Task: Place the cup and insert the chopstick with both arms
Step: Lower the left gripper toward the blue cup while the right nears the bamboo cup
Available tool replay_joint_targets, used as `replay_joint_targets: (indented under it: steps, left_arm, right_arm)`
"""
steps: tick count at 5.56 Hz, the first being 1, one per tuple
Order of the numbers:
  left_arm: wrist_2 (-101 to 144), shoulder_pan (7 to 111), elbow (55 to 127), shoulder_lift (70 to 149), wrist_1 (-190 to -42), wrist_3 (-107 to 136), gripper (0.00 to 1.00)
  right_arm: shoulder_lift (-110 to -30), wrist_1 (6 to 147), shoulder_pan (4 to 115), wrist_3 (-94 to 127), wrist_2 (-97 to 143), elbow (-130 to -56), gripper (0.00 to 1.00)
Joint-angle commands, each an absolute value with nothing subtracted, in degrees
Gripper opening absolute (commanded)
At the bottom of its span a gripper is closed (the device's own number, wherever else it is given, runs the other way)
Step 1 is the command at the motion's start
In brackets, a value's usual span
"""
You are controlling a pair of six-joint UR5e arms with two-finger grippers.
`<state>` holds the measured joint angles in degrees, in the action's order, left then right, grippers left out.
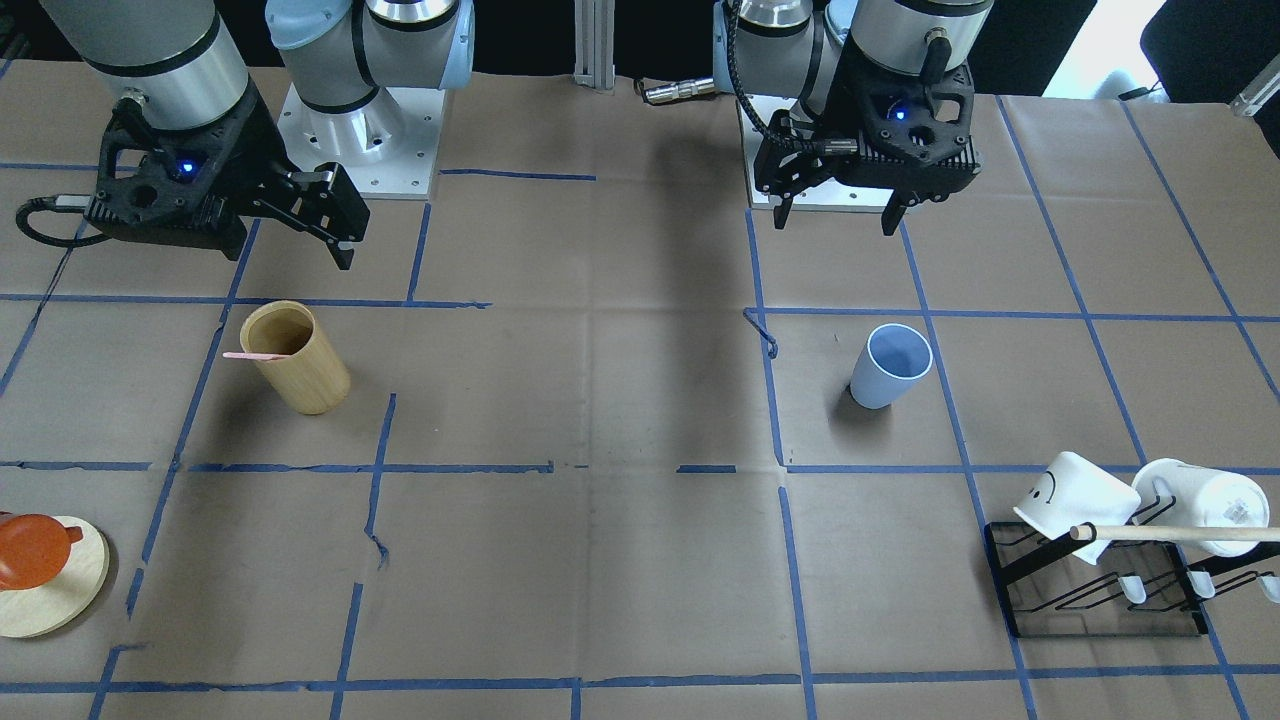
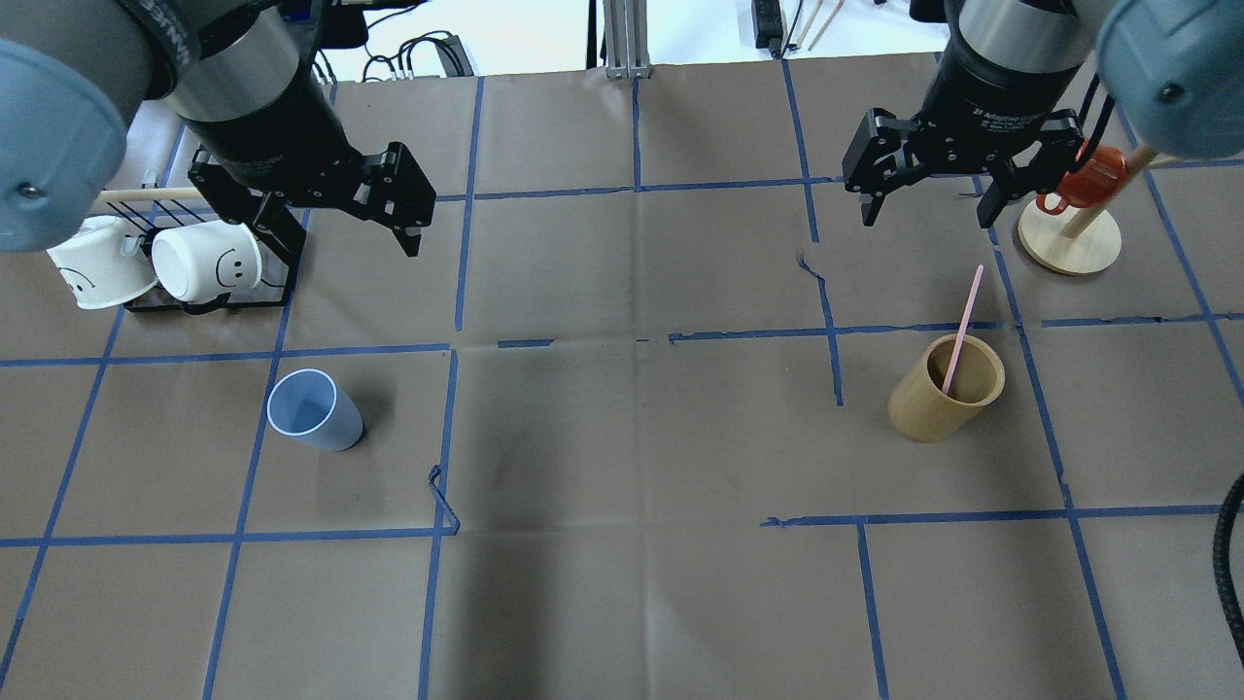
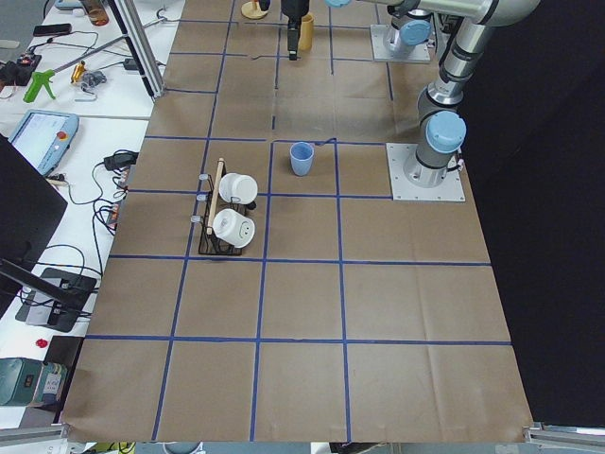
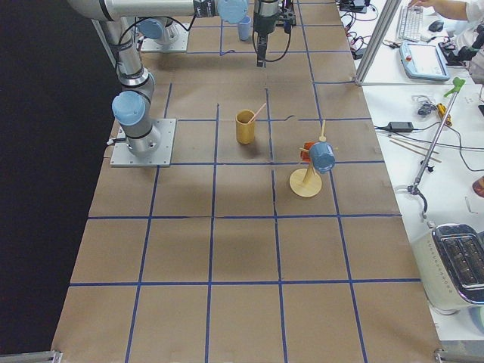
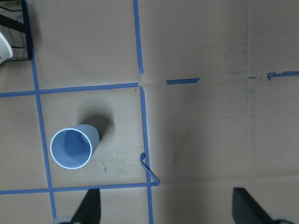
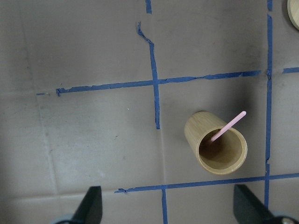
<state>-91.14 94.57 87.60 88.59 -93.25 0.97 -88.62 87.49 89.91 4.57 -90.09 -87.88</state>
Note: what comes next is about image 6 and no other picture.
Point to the bamboo cylinder cup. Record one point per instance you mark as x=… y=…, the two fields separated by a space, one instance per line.
x=223 y=156

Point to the round wooden coaster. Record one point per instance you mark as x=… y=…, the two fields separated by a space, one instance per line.
x=293 y=12

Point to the pink chopstick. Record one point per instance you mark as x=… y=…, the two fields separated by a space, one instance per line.
x=228 y=126

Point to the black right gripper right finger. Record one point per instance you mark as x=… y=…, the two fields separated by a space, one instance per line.
x=248 y=209

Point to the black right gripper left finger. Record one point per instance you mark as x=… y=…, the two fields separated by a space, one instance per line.
x=90 y=208

